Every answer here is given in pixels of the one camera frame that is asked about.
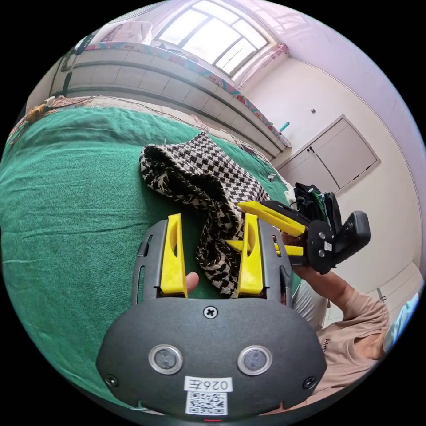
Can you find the black and white checkered jacket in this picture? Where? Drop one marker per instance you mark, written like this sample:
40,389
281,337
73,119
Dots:
203,166

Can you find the person's left hand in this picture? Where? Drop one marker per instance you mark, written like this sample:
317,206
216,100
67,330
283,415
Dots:
192,282

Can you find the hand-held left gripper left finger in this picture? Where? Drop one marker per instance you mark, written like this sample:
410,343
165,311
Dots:
173,266

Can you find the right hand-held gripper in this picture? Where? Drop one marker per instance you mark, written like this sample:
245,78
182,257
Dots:
319,248

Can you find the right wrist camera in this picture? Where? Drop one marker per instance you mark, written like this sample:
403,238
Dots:
354,236

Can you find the white wall cupboard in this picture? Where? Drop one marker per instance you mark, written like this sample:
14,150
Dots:
332,159

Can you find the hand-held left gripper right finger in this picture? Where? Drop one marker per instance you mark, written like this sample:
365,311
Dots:
251,273

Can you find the bed with green quilt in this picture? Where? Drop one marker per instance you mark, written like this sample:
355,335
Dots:
83,199

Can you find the person's right hand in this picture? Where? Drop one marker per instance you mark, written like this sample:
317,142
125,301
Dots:
324,286

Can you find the window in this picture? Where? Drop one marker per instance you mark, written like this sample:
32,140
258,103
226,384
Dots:
213,33

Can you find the person's body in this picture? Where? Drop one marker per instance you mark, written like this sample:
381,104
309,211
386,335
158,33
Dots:
349,352

